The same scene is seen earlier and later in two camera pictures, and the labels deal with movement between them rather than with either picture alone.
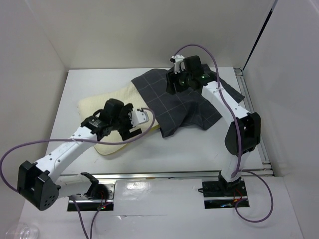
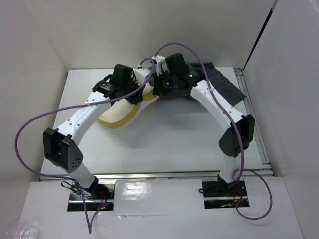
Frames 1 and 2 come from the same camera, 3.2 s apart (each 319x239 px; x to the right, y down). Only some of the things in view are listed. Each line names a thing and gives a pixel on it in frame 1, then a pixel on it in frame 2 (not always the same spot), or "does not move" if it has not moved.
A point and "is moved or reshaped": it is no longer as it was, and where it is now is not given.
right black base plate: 224,189 does not move
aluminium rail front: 170,174 does not move
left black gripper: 125,134 -> 138,97
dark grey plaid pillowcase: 184,108 is moved or reshaped
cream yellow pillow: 107,143 is moved or reshaped
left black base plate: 96,191 does not move
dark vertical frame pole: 273,6 does not move
